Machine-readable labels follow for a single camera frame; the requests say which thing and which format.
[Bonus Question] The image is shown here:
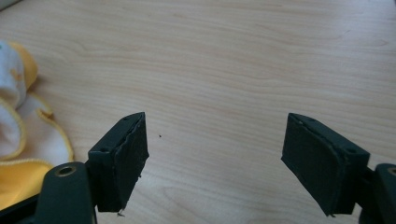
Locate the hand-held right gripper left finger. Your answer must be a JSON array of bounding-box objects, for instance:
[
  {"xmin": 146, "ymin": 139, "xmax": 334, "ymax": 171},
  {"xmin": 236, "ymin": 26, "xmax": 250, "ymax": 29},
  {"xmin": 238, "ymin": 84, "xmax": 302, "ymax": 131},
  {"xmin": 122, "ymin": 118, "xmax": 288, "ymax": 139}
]
[{"xmin": 85, "ymin": 111, "xmax": 150, "ymax": 214}]

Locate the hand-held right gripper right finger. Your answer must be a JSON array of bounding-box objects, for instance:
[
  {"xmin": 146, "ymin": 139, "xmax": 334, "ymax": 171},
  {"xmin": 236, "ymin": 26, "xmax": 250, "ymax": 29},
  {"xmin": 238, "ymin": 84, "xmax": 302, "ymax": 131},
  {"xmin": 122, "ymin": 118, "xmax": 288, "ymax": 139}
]
[{"xmin": 280, "ymin": 112, "xmax": 372, "ymax": 217}]

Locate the white and yellow cloth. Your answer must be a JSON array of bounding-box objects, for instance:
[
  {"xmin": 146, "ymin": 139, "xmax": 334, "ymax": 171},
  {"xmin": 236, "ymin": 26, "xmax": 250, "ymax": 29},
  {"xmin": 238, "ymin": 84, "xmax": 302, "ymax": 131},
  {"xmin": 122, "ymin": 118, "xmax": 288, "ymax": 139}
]
[{"xmin": 0, "ymin": 39, "xmax": 75, "ymax": 211}]

